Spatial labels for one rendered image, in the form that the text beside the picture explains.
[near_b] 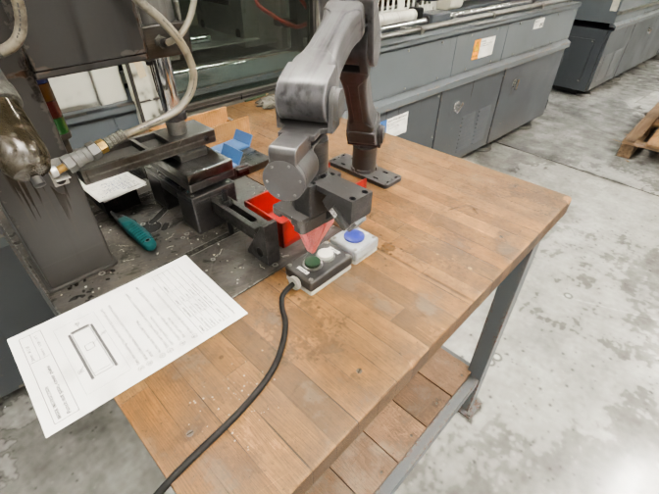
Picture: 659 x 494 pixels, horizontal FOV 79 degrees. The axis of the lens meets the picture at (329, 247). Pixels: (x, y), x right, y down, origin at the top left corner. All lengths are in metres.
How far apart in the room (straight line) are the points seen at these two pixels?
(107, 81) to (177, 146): 0.66
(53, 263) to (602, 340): 2.00
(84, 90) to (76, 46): 0.75
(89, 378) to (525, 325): 1.75
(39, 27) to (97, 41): 0.07
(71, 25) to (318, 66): 0.35
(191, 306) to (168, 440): 0.23
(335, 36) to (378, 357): 0.47
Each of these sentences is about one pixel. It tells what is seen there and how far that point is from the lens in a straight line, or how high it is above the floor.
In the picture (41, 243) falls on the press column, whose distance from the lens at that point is 0.80.
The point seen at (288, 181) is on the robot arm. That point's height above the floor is 1.15.
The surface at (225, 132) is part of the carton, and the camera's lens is 1.22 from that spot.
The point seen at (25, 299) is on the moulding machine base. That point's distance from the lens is 1.67.
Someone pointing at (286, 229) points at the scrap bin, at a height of 0.94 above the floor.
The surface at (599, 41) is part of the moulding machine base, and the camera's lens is 5.20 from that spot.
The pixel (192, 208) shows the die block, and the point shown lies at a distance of 0.84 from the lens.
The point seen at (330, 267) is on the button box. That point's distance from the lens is 0.70.
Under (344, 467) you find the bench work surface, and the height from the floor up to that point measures 0.22.
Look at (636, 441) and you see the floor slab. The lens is 1.88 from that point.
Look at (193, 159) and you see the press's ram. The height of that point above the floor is 1.04.
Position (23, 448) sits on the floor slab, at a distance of 1.86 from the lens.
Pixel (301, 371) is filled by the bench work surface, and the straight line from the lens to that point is 0.60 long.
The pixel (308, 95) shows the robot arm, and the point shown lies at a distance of 0.54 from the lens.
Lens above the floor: 1.39
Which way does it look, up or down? 38 degrees down
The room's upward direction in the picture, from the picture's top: straight up
